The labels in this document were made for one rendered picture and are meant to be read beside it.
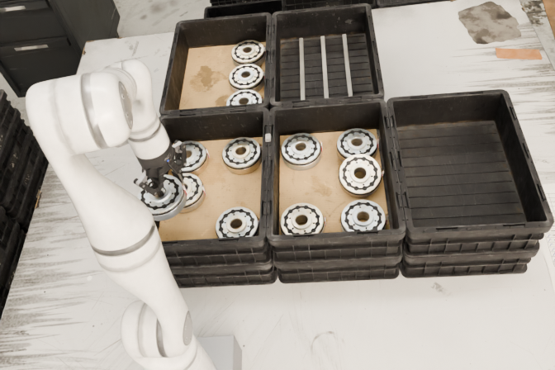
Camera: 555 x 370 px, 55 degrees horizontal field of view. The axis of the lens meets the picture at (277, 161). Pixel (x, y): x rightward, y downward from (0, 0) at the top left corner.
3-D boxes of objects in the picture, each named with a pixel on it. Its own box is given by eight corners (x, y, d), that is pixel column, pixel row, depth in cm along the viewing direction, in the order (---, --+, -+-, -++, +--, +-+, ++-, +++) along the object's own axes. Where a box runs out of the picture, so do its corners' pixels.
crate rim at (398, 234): (406, 239, 114) (407, 234, 112) (267, 246, 117) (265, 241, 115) (385, 104, 138) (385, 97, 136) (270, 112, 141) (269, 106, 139)
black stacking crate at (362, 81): (382, 127, 146) (384, 98, 137) (275, 135, 149) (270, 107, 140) (369, 34, 170) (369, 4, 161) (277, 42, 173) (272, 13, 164)
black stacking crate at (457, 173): (540, 253, 118) (555, 227, 109) (404, 259, 121) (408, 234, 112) (496, 120, 143) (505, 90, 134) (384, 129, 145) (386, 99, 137)
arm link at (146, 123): (167, 107, 105) (123, 120, 105) (142, 47, 93) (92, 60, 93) (172, 132, 101) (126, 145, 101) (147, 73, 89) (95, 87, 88)
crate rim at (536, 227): (553, 232, 111) (557, 226, 109) (406, 239, 114) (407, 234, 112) (505, 95, 135) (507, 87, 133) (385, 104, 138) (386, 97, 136)
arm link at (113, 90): (137, 54, 84) (83, 65, 83) (112, 70, 58) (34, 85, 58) (151, 111, 86) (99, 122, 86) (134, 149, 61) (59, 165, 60)
